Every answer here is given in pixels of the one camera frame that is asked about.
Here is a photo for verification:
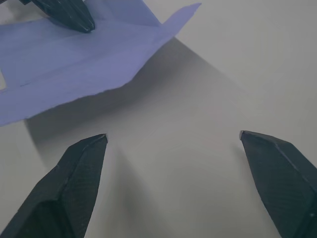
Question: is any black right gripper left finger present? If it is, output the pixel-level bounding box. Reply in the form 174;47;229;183
0;133;109;238

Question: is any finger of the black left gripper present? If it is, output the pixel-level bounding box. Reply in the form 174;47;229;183
30;0;96;34
17;0;87;34

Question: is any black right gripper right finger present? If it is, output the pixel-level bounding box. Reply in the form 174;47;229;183
239;130;317;238

